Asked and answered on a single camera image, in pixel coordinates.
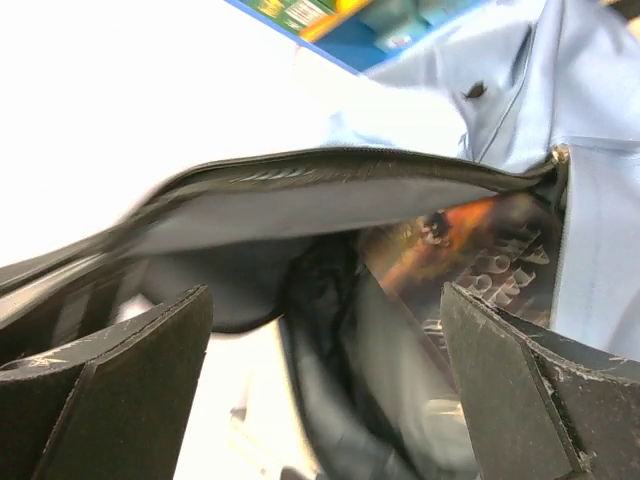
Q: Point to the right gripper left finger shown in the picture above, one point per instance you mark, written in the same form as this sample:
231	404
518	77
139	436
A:
112	405

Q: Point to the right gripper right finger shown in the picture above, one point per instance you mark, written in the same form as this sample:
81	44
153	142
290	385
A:
539	405

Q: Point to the dark two cities book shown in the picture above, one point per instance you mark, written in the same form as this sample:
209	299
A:
502	250

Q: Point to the blue student backpack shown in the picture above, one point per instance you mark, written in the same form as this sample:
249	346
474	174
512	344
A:
537	97

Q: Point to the teal boxes bottom shelf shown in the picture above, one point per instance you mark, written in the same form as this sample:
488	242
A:
399	23

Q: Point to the blue pink yellow shelf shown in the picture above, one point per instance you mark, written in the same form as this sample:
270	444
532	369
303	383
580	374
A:
349	45

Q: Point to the green box left shelf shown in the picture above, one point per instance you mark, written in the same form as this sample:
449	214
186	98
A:
294	15

